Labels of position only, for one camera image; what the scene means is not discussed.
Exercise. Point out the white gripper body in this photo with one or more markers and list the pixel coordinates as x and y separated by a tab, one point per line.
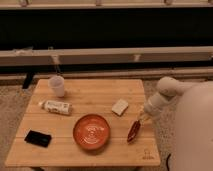
153	106

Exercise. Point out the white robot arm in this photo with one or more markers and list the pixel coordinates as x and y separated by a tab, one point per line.
167	88

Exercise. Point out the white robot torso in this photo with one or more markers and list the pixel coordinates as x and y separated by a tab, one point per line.
192	148

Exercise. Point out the wooden folding table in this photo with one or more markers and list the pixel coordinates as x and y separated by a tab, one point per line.
86	96

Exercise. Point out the orange ribbed bowl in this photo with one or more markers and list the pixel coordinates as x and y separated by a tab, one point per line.
91	132

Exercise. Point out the white plastic bottle lying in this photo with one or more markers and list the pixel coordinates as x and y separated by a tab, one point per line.
56	107

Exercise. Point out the translucent plastic cup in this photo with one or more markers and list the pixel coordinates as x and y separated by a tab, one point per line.
56	84

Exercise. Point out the black flat pouch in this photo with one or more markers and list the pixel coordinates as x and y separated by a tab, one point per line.
37	138

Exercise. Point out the white wall rail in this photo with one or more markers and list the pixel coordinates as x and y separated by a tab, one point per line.
105	55

